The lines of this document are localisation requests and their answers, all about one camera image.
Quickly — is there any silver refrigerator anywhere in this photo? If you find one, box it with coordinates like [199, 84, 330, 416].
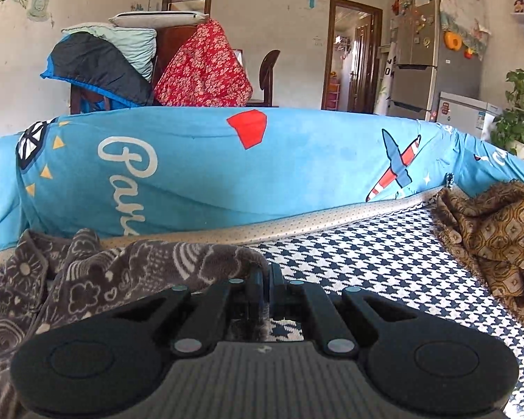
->
[386, 0, 483, 123]

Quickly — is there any floral fridge cover cloth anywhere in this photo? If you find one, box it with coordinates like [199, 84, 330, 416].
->
[439, 0, 492, 59]

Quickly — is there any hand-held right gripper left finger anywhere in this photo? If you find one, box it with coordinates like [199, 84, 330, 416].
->
[107, 263, 270, 356]

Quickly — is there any houndstooth sofa cover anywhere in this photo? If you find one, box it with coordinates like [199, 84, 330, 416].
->
[100, 185, 524, 419]

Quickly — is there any blue cartoon-print cushion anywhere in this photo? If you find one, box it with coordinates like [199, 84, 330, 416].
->
[15, 107, 459, 238]
[0, 118, 59, 254]
[445, 124, 524, 199]

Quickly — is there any white lettered banner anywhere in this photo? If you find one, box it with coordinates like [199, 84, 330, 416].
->
[373, 46, 397, 116]

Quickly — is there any grey doodle-print fleece garment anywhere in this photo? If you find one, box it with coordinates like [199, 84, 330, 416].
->
[0, 227, 269, 419]

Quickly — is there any white chest freezer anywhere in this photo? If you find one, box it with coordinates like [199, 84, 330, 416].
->
[437, 91, 503, 140]

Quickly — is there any brown wooden door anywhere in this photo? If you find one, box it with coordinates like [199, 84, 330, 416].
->
[321, 0, 383, 114]

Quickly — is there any light green quilt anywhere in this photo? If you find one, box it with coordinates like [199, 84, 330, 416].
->
[61, 23, 158, 83]

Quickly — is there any brown patterned cloth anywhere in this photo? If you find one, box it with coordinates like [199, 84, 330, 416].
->
[432, 180, 524, 332]

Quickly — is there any white pillow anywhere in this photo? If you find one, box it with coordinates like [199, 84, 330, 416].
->
[109, 11, 210, 29]

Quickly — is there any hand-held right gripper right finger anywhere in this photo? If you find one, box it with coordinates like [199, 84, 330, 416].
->
[269, 263, 420, 356]

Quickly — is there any green leafy potted plant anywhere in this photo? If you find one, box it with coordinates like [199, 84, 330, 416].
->
[491, 67, 524, 162]

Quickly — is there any dark wooden chair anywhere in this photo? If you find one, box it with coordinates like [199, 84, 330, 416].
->
[247, 49, 281, 108]

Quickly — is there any pink plastic rack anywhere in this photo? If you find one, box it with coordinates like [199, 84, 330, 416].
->
[324, 81, 341, 111]

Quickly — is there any red floral quilt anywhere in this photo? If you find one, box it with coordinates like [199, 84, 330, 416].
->
[154, 20, 254, 108]

